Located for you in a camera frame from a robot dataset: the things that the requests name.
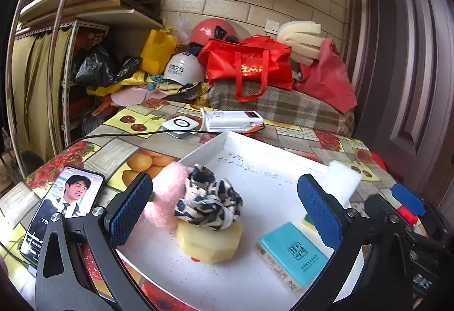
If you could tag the red helmet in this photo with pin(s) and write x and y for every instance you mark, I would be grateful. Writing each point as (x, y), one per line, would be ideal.
(207, 30)

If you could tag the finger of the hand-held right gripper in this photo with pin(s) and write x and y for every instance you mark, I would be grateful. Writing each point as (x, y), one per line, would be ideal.
(408, 197)
(377, 208)

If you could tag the white wall switch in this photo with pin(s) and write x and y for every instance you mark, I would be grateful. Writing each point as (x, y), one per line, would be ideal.
(273, 25)

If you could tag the dark round stool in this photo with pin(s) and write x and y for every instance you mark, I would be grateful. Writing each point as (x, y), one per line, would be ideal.
(31, 160)

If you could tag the cream foam roll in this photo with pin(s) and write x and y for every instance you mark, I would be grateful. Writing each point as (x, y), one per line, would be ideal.
(301, 37)

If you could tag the black plastic bag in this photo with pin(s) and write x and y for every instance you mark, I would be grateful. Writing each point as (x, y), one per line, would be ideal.
(127, 64)
(94, 66)

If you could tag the plaid covered cushion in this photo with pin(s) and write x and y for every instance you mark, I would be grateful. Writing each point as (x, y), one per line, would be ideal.
(283, 105)

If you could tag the black smartphone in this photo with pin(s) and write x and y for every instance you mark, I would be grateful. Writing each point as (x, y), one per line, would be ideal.
(67, 197)

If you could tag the red nonwoven bag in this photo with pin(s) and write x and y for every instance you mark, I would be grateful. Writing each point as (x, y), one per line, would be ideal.
(330, 76)

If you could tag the black hanging garment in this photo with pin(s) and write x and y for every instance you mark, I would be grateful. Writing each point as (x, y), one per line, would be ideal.
(7, 12)

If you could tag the clear plastic bag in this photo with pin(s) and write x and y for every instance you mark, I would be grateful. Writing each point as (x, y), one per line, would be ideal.
(184, 27)

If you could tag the wooden boards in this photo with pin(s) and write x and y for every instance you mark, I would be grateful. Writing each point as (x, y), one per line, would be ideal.
(88, 9)

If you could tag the teal box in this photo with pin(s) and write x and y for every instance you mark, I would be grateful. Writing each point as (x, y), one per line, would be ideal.
(294, 257)

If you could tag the red carton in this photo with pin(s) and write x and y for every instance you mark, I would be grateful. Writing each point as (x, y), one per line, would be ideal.
(90, 39)

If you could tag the grey panelled door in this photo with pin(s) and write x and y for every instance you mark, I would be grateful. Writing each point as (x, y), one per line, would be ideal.
(415, 66)

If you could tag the red tote bag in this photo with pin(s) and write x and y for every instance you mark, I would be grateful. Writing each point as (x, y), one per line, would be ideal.
(248, 62)

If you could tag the pink fluffy plush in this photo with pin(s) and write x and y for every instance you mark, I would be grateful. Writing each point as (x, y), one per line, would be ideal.
(166, 190)

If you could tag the yellow black cloth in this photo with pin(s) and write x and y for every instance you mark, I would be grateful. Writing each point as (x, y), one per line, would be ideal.
(181, 89)

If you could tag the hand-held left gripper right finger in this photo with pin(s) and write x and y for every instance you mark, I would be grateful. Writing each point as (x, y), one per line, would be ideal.
(319, 211)

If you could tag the chrome pipe rack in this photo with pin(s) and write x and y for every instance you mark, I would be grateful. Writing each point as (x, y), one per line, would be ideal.
(52, 66)

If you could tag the white power bank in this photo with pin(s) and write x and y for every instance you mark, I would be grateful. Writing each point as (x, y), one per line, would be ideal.
(230, 119)

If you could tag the green yellow scouring sponge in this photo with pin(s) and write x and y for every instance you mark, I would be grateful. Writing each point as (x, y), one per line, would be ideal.
(308, 224)

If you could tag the yellow cloth pile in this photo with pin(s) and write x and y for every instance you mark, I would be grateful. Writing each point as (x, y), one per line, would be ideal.
(124, 82)

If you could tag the yellow curtain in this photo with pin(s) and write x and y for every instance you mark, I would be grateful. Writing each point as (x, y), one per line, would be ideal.
(39, 83)

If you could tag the white cardboard box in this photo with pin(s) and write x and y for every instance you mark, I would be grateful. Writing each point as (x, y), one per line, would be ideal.
(266, 197)

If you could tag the white helmet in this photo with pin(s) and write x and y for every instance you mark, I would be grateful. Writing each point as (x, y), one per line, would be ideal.
(184, 69)

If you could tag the white charger with round mark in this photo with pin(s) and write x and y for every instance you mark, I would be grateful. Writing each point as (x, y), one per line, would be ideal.
(181, 125)

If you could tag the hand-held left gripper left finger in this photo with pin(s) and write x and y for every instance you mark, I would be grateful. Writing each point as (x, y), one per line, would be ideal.
(131, 211)

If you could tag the leopard print scrunchie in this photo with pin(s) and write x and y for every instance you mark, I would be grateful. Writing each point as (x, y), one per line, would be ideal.
(209, 202)

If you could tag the yellow bag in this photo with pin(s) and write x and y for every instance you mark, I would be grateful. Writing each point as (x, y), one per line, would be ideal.
(156, 48)

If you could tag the white foam block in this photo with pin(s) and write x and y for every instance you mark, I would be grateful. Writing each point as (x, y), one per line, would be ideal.
(342, 183)

